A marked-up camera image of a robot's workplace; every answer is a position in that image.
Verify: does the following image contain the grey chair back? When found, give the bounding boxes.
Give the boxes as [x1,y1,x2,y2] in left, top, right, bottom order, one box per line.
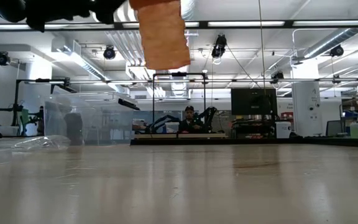
[325,119,343,138]

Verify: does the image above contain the black ceiling camera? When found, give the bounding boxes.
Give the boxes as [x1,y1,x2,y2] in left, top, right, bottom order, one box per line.
[0,51,12,67]
[329,44,345,58]
[211,34,228,59]
[103,45,117,60]
[270,70,285,85]

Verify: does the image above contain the orange elastic bandage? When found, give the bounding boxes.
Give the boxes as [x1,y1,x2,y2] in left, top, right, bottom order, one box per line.
[129,0,191,71]

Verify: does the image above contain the clear plastic bag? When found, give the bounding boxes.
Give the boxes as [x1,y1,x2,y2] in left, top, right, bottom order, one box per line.
[14,135,71,152]

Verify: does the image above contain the person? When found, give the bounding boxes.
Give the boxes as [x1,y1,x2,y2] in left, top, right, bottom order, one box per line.
[178,105,204,134]

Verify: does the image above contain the black table frame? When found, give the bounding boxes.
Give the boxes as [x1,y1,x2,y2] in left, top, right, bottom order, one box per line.
[129,136,358,147]

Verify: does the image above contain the thin hanging cable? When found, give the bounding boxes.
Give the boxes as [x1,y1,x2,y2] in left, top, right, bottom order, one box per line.
[257,0,269,94]

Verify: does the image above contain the white column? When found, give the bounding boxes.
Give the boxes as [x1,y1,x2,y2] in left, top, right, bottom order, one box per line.
[291,58,323,137]

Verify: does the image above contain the clear plastic container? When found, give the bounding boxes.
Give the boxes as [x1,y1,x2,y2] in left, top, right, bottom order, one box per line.
[44,91,140,146]

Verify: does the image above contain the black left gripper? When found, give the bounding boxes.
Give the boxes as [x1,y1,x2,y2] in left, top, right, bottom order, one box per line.
[25,0,127,34]

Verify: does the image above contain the small white device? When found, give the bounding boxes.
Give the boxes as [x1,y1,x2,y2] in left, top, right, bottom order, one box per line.
[275,121,293,138]

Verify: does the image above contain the white background bin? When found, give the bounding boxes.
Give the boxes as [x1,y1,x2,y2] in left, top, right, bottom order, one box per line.
[165,121,180,134]

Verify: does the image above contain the black monitor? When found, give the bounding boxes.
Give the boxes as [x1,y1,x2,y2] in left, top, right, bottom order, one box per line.
[231,88,278,116]

